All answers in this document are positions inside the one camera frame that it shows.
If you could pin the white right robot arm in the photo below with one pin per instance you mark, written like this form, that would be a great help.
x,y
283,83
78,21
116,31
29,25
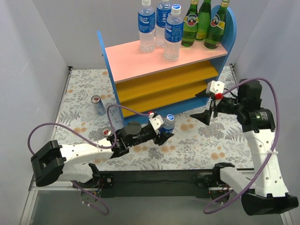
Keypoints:
x,y
266,192

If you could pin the green Perrier bottle yellow label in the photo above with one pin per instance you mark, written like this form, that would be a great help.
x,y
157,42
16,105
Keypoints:
x,y
190,24

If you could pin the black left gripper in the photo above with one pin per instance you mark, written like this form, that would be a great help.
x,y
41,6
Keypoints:
x,y
156,134

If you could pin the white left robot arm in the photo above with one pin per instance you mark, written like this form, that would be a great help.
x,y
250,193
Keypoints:
x,y
55,162

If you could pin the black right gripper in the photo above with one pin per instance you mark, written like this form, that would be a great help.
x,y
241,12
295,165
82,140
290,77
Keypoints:
x,y
212,108

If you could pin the clear bottle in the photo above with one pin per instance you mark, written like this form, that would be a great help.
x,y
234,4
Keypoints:
x,y
106,132

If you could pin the water bottle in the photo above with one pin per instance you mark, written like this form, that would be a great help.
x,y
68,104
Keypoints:
x,y
162,12
173,34
146,27
169,124

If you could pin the red bull can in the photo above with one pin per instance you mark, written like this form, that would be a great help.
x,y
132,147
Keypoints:
x,y
98,104

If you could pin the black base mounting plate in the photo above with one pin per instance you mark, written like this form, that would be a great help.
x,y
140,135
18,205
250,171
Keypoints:
x,y
154,183

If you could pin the blue wooden shelf unit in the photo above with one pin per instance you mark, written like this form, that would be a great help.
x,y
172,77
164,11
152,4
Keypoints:
x,y
144,82

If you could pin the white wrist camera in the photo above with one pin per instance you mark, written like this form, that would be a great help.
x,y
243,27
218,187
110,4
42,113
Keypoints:
x,y
215,90
156,120

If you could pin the green Perrier bottle red label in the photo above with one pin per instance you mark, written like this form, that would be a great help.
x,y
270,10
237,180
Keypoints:
x,y
216,28

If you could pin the aluminium frame rail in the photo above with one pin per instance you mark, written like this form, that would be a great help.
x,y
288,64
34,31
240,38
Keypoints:
x,y
32,197

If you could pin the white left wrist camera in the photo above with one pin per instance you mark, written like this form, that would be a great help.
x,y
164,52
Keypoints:
x,y
156,120

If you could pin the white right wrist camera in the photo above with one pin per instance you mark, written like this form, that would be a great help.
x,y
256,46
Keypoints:
x,y
215,90

